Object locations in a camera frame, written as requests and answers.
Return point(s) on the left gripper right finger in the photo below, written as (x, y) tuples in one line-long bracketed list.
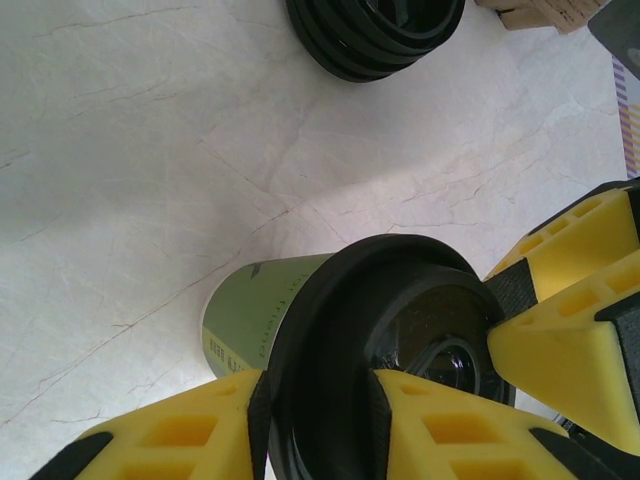
[(465, 440)]

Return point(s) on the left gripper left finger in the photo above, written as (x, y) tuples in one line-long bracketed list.
[(175, 435)]

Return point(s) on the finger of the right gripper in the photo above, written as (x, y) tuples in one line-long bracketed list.
[(565, 360), (580, 240)]

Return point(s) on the green paper coffee cup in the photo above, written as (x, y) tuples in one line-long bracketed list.
[(240, 310)]

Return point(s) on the black plastic cup lid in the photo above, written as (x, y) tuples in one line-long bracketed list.
[(370, 52), (375, 20), (320, 350), (367, 74)]

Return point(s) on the brown pulp cup carrier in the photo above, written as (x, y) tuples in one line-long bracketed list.
[(540, 15)]

